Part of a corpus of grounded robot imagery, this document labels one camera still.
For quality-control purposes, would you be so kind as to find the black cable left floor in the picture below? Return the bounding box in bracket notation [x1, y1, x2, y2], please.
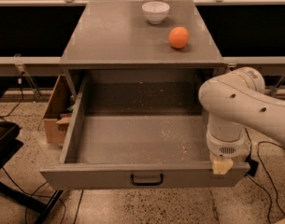
[0, 166, 84, 224]

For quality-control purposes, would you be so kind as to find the black chair base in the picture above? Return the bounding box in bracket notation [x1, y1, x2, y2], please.
[0, 91, 60, 224]

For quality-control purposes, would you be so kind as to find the cardboard box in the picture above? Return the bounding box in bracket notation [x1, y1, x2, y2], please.
[43, 75, 72, 144]

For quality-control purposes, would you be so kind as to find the black hanging cable left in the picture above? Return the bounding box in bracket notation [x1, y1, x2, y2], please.
[0, 71, 25, 121]

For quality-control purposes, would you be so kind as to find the grey top drawer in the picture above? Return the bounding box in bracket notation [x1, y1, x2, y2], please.
[40, 78, 249, 190]

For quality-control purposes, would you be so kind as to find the white ceramic bowl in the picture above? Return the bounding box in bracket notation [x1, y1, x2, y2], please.
[142, 1, 170, 24]

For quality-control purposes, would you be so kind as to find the grey drawer cabinet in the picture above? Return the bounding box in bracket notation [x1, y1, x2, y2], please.
[59, 0, 226, 117]

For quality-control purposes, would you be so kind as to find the black power adapter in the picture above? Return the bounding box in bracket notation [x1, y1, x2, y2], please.
[246, 158, 259, 177]

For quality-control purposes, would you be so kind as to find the black looped cable far right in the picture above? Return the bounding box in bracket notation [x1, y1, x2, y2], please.
[246, 140, 285, 224]

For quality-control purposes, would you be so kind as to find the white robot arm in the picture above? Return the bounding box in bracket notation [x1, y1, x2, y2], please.
[198, 67, 285, 175]

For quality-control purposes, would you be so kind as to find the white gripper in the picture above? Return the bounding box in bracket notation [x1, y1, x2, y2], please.
[207, 114, 245, 175]

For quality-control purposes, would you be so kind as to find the orange fruit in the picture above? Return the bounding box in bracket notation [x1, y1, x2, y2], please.
[168, 27, 189, 49]

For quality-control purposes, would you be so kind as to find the grey window rail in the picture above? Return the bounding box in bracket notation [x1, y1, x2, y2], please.
[0, 57, 285, 76]

